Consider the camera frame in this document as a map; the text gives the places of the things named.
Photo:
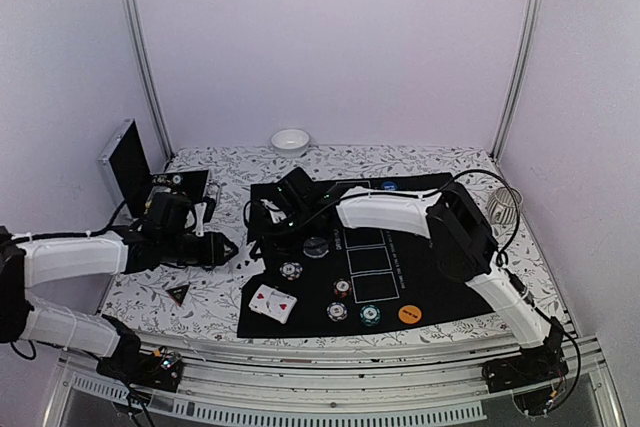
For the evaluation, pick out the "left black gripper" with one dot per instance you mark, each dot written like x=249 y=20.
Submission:
x=215 y=251

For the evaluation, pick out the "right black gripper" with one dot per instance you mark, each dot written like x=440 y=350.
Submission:
x=268 y=229

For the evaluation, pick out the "clear dealer button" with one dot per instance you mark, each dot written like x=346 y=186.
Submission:
x=316 y=247

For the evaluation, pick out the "white chip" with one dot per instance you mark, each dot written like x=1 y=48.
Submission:
x=291 y=270
x=337 y=311

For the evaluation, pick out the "red chip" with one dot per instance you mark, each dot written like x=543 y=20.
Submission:
x=342 y=288

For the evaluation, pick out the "green chip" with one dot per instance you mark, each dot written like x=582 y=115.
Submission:
x=370 y=315

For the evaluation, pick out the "orange big blind button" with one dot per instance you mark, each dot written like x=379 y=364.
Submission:
x=409 y=314

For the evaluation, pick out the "blue small blind button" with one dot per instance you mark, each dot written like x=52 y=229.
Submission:
x=389 y=186

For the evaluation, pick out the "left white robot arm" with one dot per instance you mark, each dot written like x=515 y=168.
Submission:
x=30 y=260

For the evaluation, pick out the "black triangular marker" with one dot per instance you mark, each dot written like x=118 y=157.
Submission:
x=178 y=293

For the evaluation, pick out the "white ceramic bowl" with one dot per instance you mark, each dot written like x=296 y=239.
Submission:
x=290 y=143

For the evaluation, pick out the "silver poker chip case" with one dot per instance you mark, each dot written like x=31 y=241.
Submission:
x=130 y=179

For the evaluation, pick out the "black poker mat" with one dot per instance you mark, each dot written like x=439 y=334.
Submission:
x=430 y=277

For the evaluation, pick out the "white ribbed cup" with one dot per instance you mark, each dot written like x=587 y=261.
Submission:
x=503 y=206

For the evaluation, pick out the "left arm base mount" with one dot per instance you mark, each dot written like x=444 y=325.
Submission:
x=159 y=370

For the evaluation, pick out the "left aluminium frame post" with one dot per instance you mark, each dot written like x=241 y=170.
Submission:
x=134 y=24

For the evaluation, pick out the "aluminium frame post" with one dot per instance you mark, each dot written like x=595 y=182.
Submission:
x=531 y=15
x=134 y=24

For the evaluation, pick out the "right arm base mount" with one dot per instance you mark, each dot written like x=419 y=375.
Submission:
x=529 y=367

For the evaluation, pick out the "right aluminium frame post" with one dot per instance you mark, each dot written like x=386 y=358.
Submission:
x=531 y=15

